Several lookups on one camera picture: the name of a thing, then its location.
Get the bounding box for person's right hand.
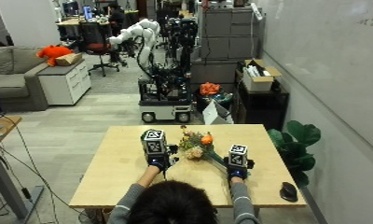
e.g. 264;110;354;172
223;156;256;181

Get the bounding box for person's left hand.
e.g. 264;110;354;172
140;143;180;173

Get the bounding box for mixed flower bouquet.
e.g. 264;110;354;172
177;124;230;172

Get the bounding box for white marker cube right glove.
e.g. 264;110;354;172
228;143;250;168

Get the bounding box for white marker cube glove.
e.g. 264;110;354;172
228;143;250;168
141;129;169;156

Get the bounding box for white marker cube left glove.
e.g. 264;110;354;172
141;129;169;156

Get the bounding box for white paper bag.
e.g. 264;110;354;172
201;98;234;126

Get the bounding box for green leafy potted plant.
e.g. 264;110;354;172
268;119;324;189

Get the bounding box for black computer mouse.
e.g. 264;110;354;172
278;181;300;203

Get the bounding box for mobile robot cart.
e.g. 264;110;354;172
137;66;195;124

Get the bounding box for black shelf cabinet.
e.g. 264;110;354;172
233;68;290;132

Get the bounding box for black bin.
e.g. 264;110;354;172
193;88;237;117

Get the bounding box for orange flower bunch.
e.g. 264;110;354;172
199;81;223;97

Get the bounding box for open cardboard box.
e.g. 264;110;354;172
241;59;284;93

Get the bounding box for white drawer cabinet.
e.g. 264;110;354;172
36;59;93;106

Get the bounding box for brown paper bag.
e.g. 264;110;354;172
55;52;84;67

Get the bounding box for black office chair red seat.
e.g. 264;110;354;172
78;21;121;78

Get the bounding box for grey filing cabinets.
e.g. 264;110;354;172
189;5;264;85

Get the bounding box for wooden side desk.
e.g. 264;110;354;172
0;115;46;221

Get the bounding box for orange plush toy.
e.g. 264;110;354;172
35;45;75;67

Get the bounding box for grey sofa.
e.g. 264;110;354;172
0;45;51;112

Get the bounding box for lit computer monitor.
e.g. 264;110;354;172
82;5;95;21

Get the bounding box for black cable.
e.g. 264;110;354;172
0;115;92;222

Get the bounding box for wall whiteboard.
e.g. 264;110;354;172
258;0;373;158

